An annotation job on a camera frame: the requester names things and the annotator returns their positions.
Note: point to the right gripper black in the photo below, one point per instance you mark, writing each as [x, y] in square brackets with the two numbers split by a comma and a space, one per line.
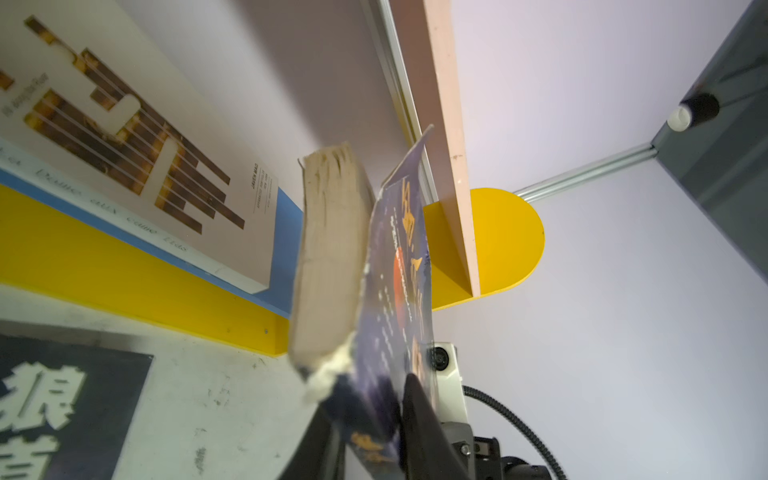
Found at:
[482, 459]

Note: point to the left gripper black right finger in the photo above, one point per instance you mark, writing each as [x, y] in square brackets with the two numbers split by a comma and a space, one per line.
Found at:
[427, 452]

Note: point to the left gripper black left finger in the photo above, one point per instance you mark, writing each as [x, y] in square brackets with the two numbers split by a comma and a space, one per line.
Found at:
[320, 454]

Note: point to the dark purple portrait book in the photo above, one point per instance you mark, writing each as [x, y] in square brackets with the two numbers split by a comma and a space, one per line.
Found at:
[362, 308]

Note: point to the white portfolio book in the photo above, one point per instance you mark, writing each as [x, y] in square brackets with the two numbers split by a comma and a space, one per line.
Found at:
[93, 113]

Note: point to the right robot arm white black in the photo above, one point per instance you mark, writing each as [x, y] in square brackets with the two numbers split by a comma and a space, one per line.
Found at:
[556, 470]

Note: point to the yellow bookshelf pink blue shelves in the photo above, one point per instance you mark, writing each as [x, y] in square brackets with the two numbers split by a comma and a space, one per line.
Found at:
[482, 241]

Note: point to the black wolf cover book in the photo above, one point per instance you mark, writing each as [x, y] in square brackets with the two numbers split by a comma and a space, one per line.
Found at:
[66, 409]

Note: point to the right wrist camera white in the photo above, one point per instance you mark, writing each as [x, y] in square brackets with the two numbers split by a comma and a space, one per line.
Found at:
[450, 398]

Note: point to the overhead camera black white cylinder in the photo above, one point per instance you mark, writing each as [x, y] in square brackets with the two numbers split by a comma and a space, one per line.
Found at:
[693, 111]

